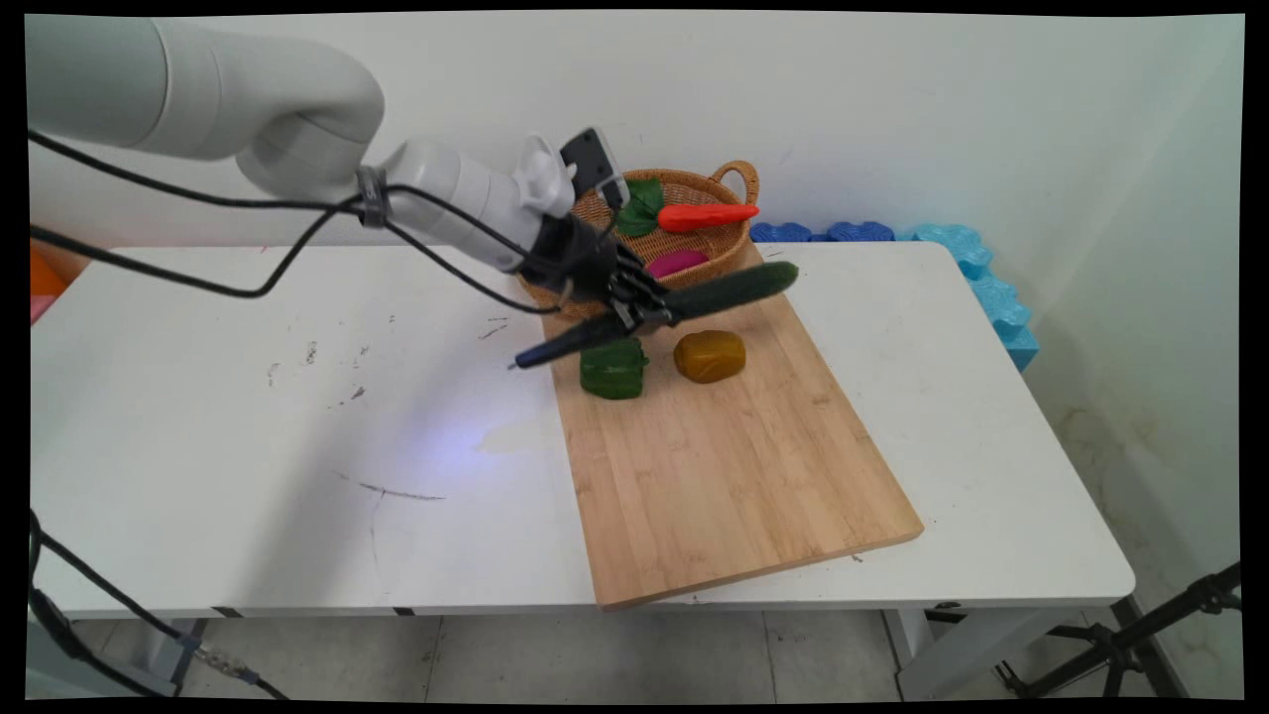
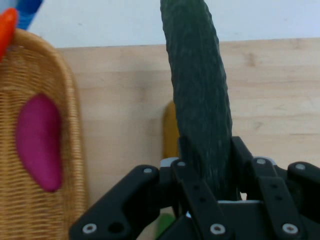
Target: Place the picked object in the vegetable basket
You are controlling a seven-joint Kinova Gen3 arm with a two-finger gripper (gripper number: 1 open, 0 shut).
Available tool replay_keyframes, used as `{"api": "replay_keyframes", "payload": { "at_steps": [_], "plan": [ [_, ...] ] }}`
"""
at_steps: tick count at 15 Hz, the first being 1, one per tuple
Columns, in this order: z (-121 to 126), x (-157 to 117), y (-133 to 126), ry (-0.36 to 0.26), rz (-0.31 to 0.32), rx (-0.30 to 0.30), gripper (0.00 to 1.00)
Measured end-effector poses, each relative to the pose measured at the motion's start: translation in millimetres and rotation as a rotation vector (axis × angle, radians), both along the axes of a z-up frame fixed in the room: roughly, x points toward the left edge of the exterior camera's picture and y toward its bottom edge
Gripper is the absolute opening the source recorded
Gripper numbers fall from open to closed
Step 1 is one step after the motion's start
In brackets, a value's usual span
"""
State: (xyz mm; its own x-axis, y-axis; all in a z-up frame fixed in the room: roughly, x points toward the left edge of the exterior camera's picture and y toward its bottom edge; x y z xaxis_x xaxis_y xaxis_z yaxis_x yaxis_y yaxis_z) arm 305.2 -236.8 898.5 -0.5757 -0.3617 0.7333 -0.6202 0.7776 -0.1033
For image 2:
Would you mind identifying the woven wicker basket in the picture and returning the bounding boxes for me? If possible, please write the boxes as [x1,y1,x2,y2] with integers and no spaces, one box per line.
[0,27,89,240]

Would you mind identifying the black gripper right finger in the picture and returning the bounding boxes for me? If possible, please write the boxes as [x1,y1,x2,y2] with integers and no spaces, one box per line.
[229,135,320,240]

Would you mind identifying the blue foam block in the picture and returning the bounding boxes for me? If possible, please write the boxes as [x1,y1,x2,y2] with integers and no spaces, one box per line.
[14,0,45,31]

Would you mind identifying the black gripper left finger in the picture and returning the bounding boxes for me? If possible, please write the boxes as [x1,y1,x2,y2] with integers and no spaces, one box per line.
[68,135,235,240]

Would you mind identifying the orange toy carrot with leaves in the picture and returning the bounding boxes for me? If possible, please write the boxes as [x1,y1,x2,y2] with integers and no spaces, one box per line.
[0,7,19,62]

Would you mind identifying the brown toy potato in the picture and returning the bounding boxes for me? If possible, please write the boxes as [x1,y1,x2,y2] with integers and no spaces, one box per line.
[162,100,181,160]

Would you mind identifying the dark green cucumber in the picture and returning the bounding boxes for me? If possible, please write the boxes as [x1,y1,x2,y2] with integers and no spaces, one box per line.
[159,0,234,201]

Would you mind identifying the magenta toy vegetable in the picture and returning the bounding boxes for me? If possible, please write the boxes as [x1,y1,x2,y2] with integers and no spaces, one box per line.
[15,93,64,193]

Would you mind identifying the wooden cutting board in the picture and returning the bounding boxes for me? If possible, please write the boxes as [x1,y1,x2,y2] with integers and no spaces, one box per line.
[55,37,320,240]

